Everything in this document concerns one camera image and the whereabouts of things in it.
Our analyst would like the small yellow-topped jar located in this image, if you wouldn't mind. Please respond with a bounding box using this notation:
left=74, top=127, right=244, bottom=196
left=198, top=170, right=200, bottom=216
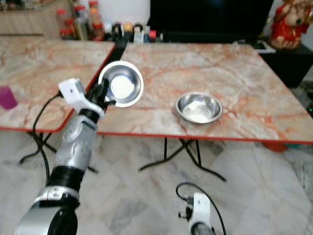
left=123, top=22, right=134, bottom=41

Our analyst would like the black television stand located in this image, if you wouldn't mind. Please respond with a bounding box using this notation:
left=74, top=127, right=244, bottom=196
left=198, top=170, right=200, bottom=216
left=259, top=43, right=313, bottom=89

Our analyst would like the small orange object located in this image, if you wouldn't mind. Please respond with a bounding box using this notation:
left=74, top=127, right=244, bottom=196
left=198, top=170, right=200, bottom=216
left=263, top=141, right=289, bottom=153

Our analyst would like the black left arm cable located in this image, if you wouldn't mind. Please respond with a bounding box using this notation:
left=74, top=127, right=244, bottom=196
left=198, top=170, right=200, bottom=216
left=20, top=93, right=63, bottom=186

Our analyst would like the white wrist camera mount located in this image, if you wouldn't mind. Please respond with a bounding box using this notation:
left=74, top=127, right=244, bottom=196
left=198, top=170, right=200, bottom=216
left=58, top=78, right=106, bottom=118
left=187, top=192, right=212, bottom=235

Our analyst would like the red and gold figurine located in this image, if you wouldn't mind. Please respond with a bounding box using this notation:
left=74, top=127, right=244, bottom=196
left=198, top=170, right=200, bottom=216
left=269, top=0, right=312, bottom=50

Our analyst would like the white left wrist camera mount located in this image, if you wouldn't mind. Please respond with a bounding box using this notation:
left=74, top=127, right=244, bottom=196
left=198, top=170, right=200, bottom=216
left=58, top=78, right=106, bottom=118

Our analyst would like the purple plastic cup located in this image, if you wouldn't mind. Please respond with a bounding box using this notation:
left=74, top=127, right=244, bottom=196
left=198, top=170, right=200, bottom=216
left=0, top=86, right=19, bottom=110

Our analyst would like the light wooden cabinet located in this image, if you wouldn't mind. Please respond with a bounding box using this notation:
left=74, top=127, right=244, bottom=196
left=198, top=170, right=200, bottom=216
left=0, top=0, right=65, bottom=37

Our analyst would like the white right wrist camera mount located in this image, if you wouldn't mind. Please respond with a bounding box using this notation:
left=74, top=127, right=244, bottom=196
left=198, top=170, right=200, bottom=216
left=187, top=192, right=212, bottom=235

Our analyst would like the marble pattern folding table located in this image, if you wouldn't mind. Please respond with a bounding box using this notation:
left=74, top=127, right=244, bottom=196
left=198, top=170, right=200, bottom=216
left=0, top=35, right=116, bottom=173
left=97, top=42, right=313, bottom=183

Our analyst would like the shiny steel bowl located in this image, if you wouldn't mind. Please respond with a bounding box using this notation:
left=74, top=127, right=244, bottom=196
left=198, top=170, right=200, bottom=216
left=176, top=91, right=224, bottom=124
left=98, top=61, right=145, bottom=108

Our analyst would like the black flat television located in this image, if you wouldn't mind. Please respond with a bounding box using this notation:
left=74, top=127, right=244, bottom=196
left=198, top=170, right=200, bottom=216
left=148, top=0, right=275, bottom=43

